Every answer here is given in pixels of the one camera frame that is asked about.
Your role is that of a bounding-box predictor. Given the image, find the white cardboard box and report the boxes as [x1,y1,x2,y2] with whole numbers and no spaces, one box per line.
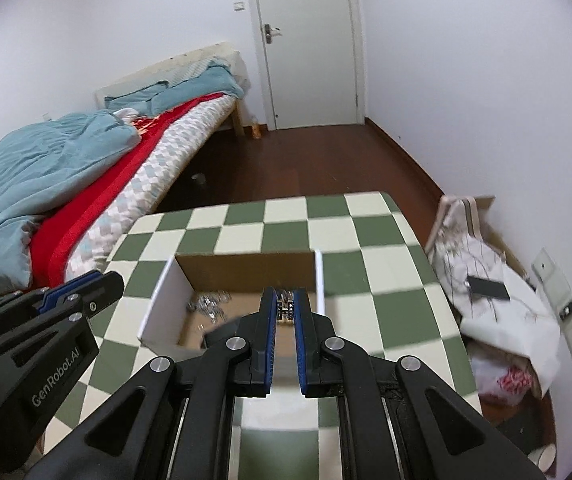
[137,250,325,361]

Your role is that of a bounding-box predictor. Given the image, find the green white checkered tablecloth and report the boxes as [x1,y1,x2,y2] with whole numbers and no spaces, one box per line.
[44,192,481,479]

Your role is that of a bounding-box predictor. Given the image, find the white wooden headboard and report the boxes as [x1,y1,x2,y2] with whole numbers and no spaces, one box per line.
[95,41,250,107]

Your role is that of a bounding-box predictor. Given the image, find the red blanket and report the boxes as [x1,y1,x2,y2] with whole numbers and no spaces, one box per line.
[29,92,225,289]

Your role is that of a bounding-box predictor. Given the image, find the white door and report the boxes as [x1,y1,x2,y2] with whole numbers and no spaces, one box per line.
[249,0,365,130]

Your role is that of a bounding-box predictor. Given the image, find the black smartphone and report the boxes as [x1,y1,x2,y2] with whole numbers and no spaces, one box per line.
[466,275,510,301]

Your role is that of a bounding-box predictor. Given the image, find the white wall socket strip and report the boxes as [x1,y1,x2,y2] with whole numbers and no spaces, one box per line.
[531,248,572,357]

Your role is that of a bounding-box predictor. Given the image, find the patterned mattress sheet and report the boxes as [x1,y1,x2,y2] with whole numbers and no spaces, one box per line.
[50,94,237,281]

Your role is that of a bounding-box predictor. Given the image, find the silver chain necklace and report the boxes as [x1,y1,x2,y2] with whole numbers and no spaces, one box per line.
[185,288,232,322]

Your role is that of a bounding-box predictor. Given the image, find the light blue duvet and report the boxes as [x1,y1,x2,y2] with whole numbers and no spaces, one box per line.
[0,64,245,306]

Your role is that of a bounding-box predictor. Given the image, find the silver door handle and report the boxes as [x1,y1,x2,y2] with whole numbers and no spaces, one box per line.
[263,23,283,44]

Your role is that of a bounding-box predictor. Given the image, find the black smart watch band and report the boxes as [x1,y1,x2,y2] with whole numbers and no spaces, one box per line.
[200,318,239,349]

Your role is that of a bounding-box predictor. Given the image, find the black charger plug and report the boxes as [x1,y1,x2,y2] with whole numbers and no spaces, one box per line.
[559,299,572,321]

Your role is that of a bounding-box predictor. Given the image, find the white patterned fabric bag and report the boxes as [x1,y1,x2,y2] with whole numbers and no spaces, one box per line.
[425,195,560,405]

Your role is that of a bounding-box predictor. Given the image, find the red white plastic bag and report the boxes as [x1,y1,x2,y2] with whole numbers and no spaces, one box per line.
[466,341,541,406]

